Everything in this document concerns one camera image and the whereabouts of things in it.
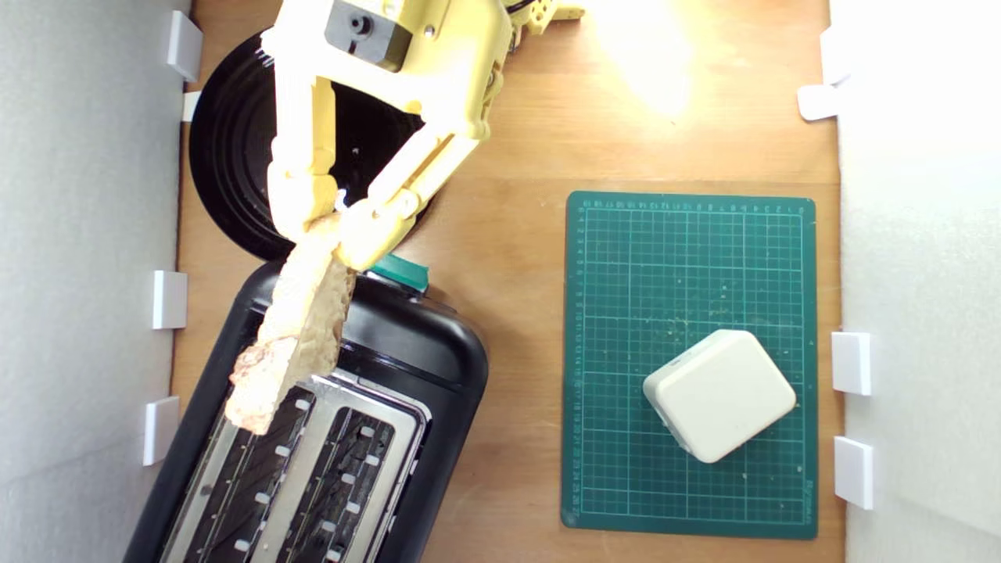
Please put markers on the brown bread slice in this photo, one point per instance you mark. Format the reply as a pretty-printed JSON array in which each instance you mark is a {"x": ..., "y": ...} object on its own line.
[{"x": 301, "y": 328}]

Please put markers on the green toaster lever knob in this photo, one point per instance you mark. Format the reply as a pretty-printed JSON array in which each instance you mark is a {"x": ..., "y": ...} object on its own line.
[{"x": 403, "y": 272}]

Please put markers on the black two-slot toaster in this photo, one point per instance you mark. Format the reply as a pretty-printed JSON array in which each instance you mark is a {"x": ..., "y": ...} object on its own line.
[{"x": 407, "y": 344}]

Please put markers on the black round plate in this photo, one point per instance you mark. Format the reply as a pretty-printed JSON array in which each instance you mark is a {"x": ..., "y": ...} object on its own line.
[{"x": 227, "y": 156}]

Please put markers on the green cutting mat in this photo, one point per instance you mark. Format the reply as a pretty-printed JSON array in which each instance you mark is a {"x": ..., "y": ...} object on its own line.
[{"x": 626, "y": 274}]

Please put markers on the white square block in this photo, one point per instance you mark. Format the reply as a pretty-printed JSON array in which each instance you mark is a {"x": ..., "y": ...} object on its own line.
[{"x": 719, "y": 395}]

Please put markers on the small white wall clip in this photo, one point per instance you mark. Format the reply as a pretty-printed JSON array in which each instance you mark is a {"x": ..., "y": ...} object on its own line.
[{"x": 191, "y": 105}]

